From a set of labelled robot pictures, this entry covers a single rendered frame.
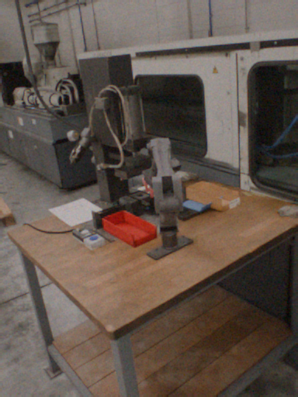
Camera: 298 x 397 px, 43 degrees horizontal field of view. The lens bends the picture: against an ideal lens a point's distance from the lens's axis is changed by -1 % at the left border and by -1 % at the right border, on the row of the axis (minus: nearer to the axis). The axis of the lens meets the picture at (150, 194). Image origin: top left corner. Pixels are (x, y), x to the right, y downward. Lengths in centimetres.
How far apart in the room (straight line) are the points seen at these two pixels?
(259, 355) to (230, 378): 20
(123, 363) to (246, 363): 85
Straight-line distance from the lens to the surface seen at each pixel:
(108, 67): 179
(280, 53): 187
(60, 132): 489
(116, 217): 180
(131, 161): 182
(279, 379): 228
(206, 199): 189
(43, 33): 643
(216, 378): 197
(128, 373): 138
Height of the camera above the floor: 167
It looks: 21 degrees down
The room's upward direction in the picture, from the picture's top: 6 degrees counter-clockwise
